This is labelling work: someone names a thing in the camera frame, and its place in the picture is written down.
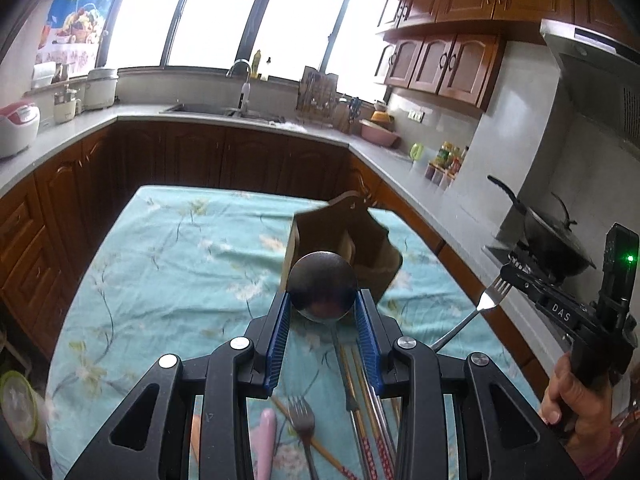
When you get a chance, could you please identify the steel range hood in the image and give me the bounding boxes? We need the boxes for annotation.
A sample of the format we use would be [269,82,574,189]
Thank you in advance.
[540,20,640,144]

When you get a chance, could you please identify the chrome sink faucet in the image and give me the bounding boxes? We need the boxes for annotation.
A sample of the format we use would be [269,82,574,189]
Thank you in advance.
[226,57,253,114]

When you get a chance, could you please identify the white red rice cooker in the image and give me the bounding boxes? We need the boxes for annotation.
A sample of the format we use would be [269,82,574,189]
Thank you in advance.
[0,101,40,159]

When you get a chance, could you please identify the yellow bottle on sill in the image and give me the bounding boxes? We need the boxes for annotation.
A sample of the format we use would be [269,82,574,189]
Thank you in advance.
[250,50,262,78]

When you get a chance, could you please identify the lower wooden base cabinets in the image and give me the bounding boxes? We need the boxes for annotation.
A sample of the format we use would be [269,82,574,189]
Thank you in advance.
[0,119,551,401]

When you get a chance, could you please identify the upper wooden wall cabinets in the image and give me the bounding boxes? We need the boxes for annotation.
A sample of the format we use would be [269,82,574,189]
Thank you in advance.
[375,0,639,110]

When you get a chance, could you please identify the white electric pot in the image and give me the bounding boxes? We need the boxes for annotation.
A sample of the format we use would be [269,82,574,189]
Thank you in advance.
[82,67,118,110]

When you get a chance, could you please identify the pink handled butter knife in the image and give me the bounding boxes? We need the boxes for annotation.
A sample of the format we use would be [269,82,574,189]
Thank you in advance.
[254,408,278,480]

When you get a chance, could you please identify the black wok with lid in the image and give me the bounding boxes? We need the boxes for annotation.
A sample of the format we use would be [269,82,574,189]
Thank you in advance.
[487,176,596,284]

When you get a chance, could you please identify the orange handled small fork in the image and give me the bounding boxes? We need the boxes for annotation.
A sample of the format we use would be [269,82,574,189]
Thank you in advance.
[190,414,201,463]

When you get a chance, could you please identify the green cup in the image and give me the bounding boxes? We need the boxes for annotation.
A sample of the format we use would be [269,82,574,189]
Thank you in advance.
[409,143,424,162]

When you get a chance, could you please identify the small cream appliance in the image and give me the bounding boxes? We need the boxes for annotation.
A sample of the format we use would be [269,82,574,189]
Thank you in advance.
[53,86,81,125]

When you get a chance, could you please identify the black metal ladle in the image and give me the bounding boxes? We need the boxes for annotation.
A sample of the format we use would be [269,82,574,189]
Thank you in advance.
[286,250,371,480]

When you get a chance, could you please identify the spice jar group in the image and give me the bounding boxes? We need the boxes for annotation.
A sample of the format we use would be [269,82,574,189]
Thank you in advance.
[424,142,469,190]

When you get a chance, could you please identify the fruit poster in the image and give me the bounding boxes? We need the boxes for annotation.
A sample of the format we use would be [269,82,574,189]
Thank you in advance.
[35,0,114,77]

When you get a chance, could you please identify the wooden utensil caddy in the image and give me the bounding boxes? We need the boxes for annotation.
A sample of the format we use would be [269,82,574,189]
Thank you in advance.
[280,191,402,301]

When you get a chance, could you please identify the person's right hand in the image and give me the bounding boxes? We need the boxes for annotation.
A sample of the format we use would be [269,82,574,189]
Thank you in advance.
[539,353,612,462]

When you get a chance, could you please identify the wooden chopstick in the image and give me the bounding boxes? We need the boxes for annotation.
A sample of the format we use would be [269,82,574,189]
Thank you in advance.
[271,396,358,480]

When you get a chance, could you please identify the teal floral tablecloth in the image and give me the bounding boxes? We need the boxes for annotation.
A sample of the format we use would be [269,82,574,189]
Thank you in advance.
[46,186,539,479]

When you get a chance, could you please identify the pink plastic basin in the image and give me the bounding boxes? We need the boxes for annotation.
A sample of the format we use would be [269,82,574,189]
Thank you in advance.
[359,119,400,148]

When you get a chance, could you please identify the silver metal fork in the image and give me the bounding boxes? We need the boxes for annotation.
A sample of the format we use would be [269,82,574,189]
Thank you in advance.
[431,276,512,352]

